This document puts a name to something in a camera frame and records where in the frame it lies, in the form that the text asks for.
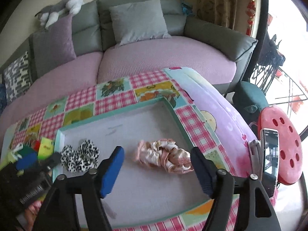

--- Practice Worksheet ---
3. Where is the leopard print scrunchie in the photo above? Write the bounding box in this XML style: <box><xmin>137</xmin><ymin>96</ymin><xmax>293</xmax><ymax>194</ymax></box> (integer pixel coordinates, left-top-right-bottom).
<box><xmin>61</xmin><ymin>139</ymin><xmax>100</xmax><ymax>173</ymax></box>

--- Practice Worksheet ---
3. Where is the pink satin scrunchie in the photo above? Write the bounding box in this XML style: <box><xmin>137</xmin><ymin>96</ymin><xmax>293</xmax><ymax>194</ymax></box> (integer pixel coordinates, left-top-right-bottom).
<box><xmin>134</xmin><ymin>139</ymin><xmax>194</xmax><ymax>174</ymax></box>

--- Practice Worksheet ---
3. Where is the light blue face mask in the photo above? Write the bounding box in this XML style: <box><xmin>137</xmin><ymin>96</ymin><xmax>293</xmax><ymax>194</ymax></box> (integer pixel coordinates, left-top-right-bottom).
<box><xmin>7</xmin><ymin>143</ymin><xmax>23</xmax><ymax>163</ymax></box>

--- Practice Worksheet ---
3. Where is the yellow green sponge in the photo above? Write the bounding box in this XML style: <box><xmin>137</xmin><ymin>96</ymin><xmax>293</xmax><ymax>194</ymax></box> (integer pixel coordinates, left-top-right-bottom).
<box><xmin>17</xmin><ymin>143</ymin><xmax>38</xmax><ymax>158</ymax></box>

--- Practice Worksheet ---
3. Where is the light green cloth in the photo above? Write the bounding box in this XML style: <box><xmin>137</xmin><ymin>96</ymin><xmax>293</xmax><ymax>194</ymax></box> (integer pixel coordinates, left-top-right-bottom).
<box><xmin>0</xmin><ymin>150</ymin><xmax>16</xmax><ymax>170</ymax></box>

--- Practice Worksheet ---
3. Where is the smartphone on stand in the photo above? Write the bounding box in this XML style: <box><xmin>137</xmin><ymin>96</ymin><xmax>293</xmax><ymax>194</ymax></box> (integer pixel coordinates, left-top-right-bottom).
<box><xmin>249</xmin><ymin>128</ymin><xmax>280</xmax><ymax>198</ymax></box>

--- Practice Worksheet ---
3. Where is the blue clothes pile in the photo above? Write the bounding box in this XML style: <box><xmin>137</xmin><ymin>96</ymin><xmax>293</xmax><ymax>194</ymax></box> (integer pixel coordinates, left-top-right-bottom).
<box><xmin>0</xmin><ymin>84</ymin><xmax>7</xmax><ymax>115</ymax></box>

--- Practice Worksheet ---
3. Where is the red plastic stool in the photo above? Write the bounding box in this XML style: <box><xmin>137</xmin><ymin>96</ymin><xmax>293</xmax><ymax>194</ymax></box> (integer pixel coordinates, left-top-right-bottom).
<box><xmin>257</xmin><ymin>106</ymin><xmax>303</xmax><ymax>185</ymax></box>

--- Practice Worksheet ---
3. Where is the teal shallow tray box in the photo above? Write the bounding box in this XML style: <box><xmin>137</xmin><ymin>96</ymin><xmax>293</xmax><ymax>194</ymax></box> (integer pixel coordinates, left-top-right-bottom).
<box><xmin>54</xmin><ymin>98</ymin><xmax>208</xmax><ymax>228</ymax></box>

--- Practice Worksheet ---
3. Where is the black white patterned cushion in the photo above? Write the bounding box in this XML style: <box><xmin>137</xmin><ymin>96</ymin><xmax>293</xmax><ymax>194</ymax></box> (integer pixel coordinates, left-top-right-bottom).
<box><xmin>4</xmin><ymin>51</ymin><xmax>32</xmax><ymax>105</ymax></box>

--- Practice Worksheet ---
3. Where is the checkered picture tablecloth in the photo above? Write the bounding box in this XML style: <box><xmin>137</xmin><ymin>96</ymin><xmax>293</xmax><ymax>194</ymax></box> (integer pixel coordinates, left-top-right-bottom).
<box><xmin>0</xmin><ymin>67</ymin><xmax>280</xmax><ymax>231</ymax></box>

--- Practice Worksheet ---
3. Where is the purple cushion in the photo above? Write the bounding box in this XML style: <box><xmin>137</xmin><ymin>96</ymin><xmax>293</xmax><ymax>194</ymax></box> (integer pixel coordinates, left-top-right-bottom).
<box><xmin>31</xmin><ymin>15</ymin><xmax>76</xmax><ymax>78</ymax></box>

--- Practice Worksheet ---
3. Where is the teal bag on floor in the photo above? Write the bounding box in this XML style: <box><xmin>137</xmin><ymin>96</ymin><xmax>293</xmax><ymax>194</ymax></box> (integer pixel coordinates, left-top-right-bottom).
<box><xmin>232</xmin><ymin>81</ymin><xmax>269</xmax><ymax>126</ymax></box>

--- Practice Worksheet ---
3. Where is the grey sofa with pink seat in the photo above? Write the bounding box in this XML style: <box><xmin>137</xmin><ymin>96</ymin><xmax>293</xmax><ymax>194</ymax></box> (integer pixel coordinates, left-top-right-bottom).
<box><xmin>1</xmin><ymin>0</ymin><xmax>257</xmax><ymax>135</ymax></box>

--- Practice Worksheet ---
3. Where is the grey white plush husky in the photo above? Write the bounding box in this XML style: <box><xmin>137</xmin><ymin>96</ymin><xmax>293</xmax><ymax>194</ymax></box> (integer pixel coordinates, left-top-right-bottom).
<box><xmin>35</xmin><ymin>0</ymin><xmax>84</xmax><ymax>28</ymax></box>

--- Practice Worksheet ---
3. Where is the light grey cushion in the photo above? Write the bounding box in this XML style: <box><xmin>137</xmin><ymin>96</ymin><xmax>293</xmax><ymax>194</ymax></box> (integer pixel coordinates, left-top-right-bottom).
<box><xmin>109</xmin><ymin>0</ymin><xmax>171</xmax><ymax>46</ymax></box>

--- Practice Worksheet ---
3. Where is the patterned curtain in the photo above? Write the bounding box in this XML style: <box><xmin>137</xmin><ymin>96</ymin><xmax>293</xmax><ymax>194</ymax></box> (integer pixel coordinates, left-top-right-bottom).
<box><xmin>196</xmin><ymin>0</ymin><xmax>259</xmax><ymax>36</ymax></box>

